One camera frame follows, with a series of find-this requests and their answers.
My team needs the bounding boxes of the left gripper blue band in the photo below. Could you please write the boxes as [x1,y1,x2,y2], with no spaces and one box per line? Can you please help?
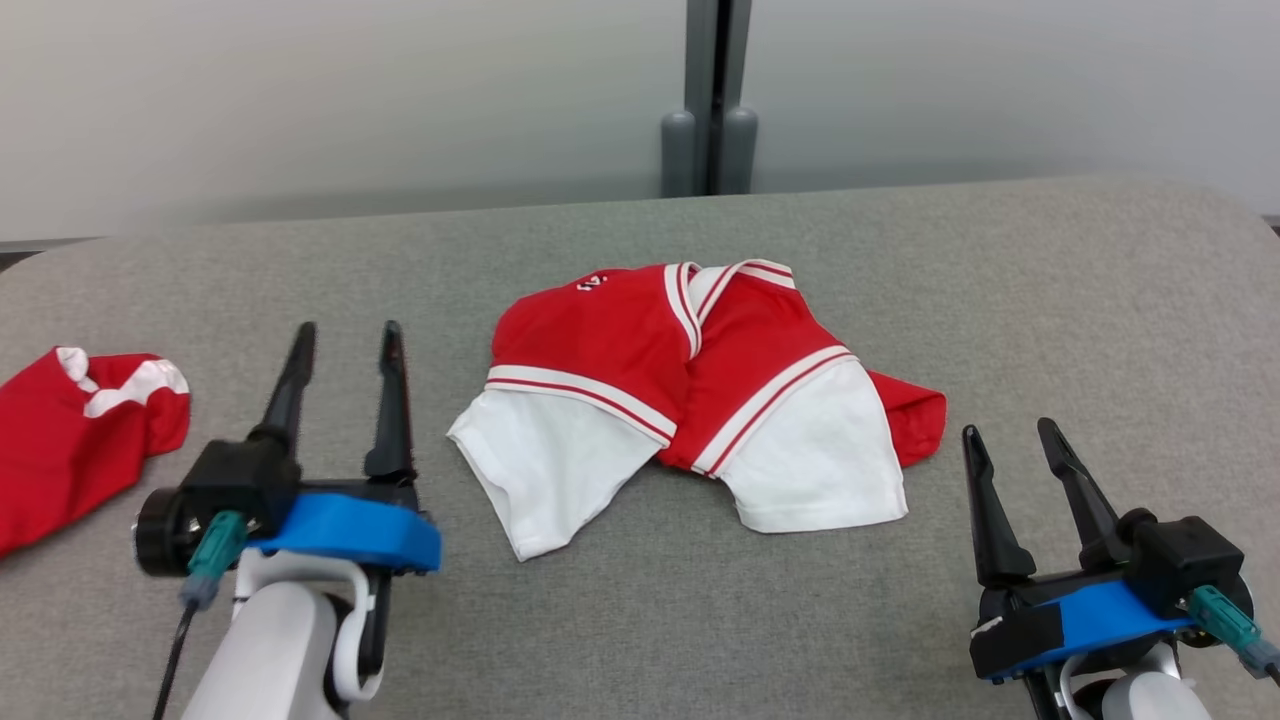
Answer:
[134,319,443,579]

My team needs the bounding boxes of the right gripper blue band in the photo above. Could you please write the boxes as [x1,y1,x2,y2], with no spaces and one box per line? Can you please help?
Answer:
[961,417,1201,686]

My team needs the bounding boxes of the red and white shirt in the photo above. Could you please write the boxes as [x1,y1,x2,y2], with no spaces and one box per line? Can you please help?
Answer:
[447,258,948,563]

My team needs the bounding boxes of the red shorts white trim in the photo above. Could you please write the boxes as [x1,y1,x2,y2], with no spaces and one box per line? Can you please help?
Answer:
[0,346,192,559]

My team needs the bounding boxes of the grey fabric upholstered surface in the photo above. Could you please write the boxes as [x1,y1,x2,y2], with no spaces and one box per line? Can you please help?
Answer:
[0,178,1280,720]

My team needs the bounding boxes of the left camera cable teal plug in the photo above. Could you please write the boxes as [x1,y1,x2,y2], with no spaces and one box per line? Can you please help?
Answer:
[150,510,248,720]

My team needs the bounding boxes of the camera cable teal plug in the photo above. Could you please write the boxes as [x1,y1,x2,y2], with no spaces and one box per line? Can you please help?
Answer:
[1188,585,1280,683]
[150,510,248,720]

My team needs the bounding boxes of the right camera cable teal plug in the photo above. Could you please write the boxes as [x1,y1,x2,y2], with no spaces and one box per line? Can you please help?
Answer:
[1188,585,1280,683]

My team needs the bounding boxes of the grey partition post rounded feet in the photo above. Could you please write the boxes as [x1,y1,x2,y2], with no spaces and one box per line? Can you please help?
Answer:
[660,0,758,197]

